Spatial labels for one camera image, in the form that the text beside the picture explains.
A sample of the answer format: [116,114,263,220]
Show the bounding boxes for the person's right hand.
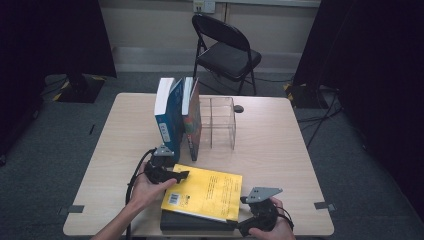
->
[248,196,297,240]

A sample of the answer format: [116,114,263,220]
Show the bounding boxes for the black stand base striped tape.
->
[283,81,341,109]
[51,73,108,104]

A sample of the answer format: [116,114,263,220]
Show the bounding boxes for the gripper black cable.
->
[124,148,158,240]
[276,205,295,231]

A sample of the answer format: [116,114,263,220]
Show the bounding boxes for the black floor cables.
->
[296,88,346,151]

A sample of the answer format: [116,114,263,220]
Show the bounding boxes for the person's left hand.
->
[127,161,178,213]

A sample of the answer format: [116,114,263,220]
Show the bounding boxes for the grey tape piece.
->
[58,204,85,216]
[314,201,337,212]

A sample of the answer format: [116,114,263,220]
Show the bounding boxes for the yellow book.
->
[160,163,244,224]

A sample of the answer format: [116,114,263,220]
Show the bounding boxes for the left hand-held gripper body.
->
[143,143,176,185]

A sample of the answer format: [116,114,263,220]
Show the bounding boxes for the black folding chair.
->
[190,13,263,97]

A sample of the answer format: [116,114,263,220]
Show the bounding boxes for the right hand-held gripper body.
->
[244,187,284,233]

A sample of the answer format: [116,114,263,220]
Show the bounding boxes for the black book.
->
[159,209,239,232]

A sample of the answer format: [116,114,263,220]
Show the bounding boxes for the clear acrylic book organizer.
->
[199,96,238,151]

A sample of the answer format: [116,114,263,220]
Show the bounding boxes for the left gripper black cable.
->
[124,148,158,240]

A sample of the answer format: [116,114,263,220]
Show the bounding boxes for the dark curtain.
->
[293,0,424,214]
[0,0,118,158]

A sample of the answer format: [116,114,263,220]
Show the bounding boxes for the red and blue illustrated book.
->
[181,76,203,162]

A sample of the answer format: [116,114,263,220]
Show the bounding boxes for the white wall socket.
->
[193,0,216,14]

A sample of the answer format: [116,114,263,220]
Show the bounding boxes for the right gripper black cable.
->
[276,205,295,231]

